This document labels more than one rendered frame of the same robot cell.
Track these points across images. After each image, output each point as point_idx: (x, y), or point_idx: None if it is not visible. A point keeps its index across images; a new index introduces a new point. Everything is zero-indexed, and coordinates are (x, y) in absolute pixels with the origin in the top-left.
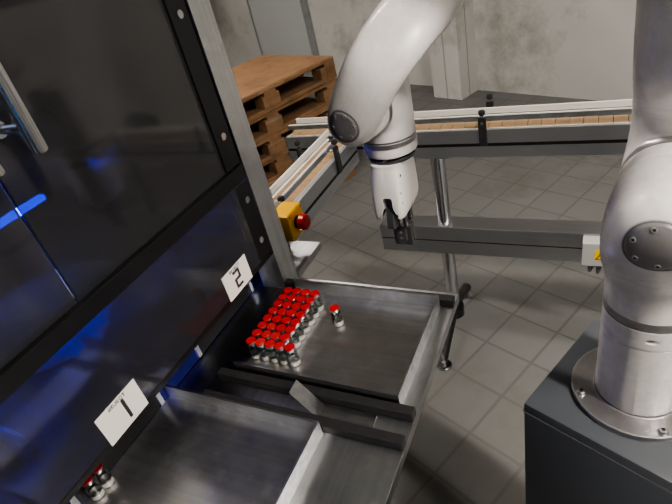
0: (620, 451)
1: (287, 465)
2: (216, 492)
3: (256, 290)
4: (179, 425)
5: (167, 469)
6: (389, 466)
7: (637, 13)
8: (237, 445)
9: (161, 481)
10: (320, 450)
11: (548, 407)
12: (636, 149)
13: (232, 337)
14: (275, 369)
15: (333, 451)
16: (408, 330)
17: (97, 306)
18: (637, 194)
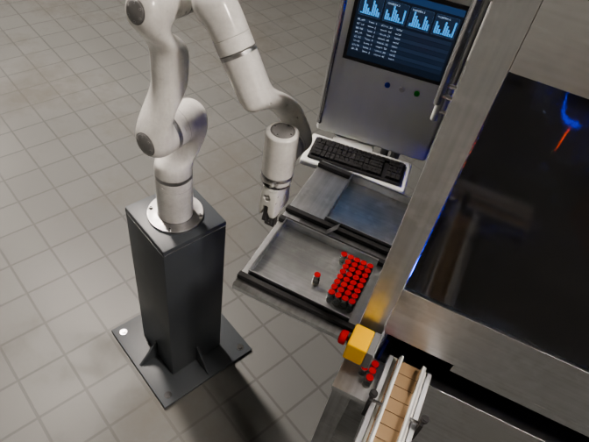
0: (200, 196)
1: (339, 214)
2: (370, 211)
3: (382, 337)
4: None
5: (397, 224)
6: (294, 204)
7: (188, 67)
8: (365, 227)
9: (398, 221)
10: (324, 217)
11: (216, 216)
12: (175, 126)
13: None
14: (351, 247)
15: (318, 215)
16: (271, 265)
17: None
18: (199, 104)
